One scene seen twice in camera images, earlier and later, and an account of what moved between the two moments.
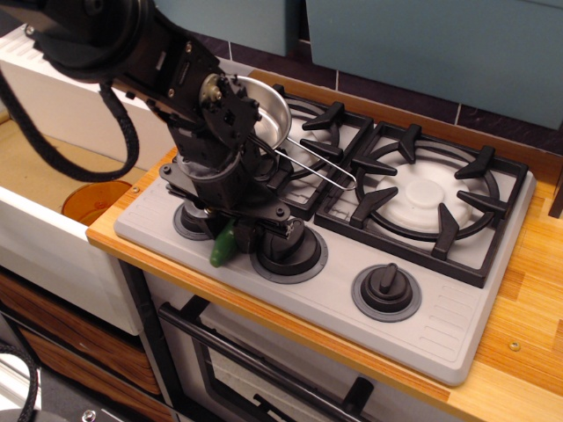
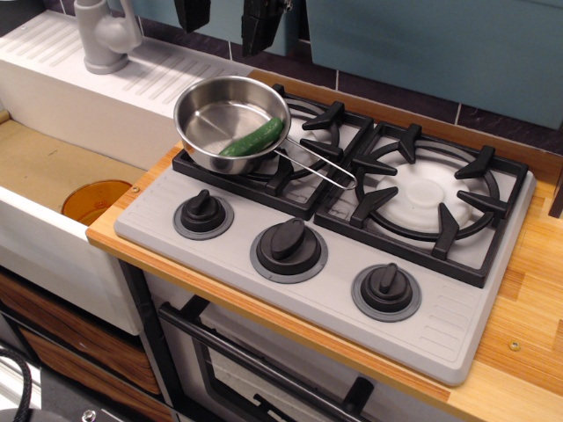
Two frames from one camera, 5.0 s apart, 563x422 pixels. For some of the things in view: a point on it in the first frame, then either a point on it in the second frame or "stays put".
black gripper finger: (246, 232) -> (259, 22)
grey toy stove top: (337, 280) stays put
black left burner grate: (304, 170) stays put
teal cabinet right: (504, 56) stays put
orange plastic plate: (85, 202) stays put
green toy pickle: (224, 245) -> (260, 137)
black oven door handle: (191, 316) stays put
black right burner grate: (442, 206) stays put
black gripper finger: (218, 222) -> (193, 13)
